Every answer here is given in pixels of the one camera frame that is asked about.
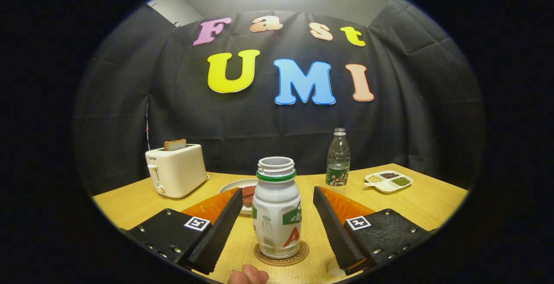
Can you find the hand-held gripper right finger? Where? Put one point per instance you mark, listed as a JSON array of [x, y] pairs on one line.
[[335, 232]]

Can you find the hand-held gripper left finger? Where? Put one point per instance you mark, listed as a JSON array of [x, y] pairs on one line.
[[220, 232]]

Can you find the round cork coaster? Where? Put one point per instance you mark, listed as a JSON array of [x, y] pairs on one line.
[[299, 258]]

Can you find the white juice bottle green collar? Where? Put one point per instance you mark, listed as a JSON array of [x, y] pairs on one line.
[[277, 206]]

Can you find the clear plastic water bottle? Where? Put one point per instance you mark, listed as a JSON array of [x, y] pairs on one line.
[[338, 162]]

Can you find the round grey plate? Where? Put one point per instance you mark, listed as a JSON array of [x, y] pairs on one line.
[[229, 186]]

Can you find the red meat slices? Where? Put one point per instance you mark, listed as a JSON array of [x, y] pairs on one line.
[[249, 195]]

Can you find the white divided dish with beans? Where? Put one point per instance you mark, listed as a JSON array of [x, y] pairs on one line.
[[387, 186]]

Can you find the cream toaster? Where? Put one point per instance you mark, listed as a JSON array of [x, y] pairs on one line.
[[179, 171]]

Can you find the wooden table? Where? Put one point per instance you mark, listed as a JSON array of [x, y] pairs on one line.
[[411, 206]]

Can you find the toast slice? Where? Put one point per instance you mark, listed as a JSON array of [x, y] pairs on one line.
[[175, 145]]

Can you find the black backdrop cloth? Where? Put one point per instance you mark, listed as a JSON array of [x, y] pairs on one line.
[[173, 102]]

